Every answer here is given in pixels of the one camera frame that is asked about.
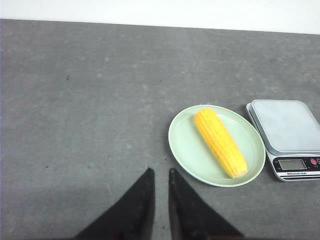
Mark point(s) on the silver digital kitchen scale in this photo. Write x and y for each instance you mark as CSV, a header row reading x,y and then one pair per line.
x,y
291,136

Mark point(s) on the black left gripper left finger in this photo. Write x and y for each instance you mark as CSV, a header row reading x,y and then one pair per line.
x,y
130,218

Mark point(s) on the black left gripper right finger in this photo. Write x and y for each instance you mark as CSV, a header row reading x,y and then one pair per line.
x,y
191,218

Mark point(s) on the yellow corn cob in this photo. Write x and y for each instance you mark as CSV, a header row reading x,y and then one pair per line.
x,y
220,143

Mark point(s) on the green round plate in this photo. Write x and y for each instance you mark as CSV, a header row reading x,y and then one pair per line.
x,y
194,156

